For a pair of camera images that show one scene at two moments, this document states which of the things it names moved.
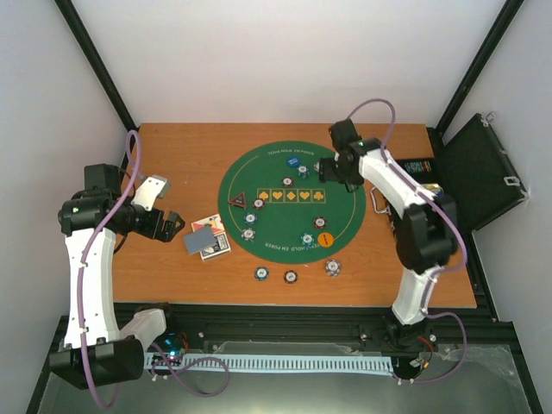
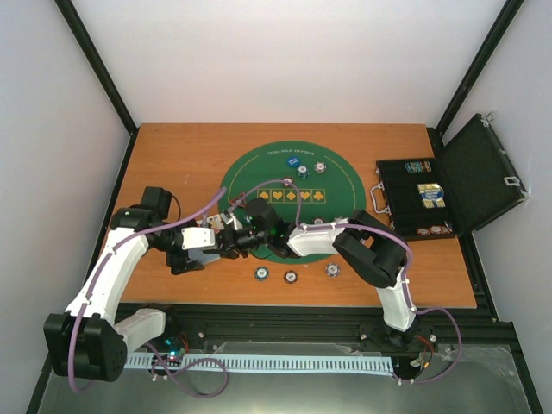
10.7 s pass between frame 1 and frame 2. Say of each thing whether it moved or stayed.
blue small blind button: stayed
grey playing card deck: moved
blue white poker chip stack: stayed
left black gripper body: moved
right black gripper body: moved
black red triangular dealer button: stayed
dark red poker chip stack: stayed
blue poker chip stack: stayed
